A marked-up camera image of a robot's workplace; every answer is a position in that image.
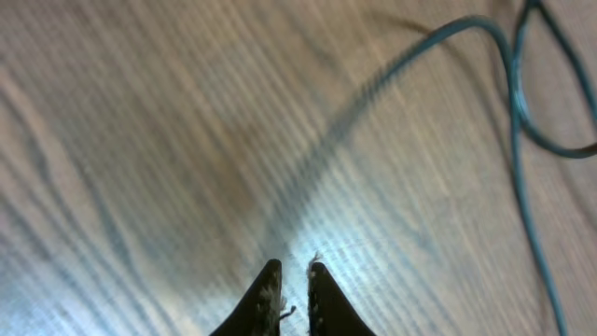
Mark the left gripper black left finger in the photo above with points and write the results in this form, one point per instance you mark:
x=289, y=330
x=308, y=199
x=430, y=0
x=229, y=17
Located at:
x=258, y=313

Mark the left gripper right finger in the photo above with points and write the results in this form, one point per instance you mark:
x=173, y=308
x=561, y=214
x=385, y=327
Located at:
x=330, y=312

